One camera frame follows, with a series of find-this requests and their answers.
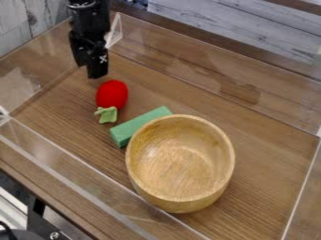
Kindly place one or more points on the green foam block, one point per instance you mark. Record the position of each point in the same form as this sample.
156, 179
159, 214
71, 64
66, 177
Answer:
122, 132

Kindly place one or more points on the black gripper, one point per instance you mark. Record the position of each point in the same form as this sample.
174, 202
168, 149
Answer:
90, 25

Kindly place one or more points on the black table frame bracket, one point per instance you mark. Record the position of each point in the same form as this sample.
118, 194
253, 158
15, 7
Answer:
39, 225

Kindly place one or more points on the red plush strawberry toy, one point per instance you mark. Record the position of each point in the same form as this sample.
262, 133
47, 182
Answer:
111, 98

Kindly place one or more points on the wooden bowl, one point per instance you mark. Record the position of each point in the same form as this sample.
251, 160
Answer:
179, 162

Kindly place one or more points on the clear acrylic corner bracket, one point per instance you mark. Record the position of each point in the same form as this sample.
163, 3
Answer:
115, 33

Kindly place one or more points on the clear acrylic enclosure wall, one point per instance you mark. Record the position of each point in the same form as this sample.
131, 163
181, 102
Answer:
57, 151

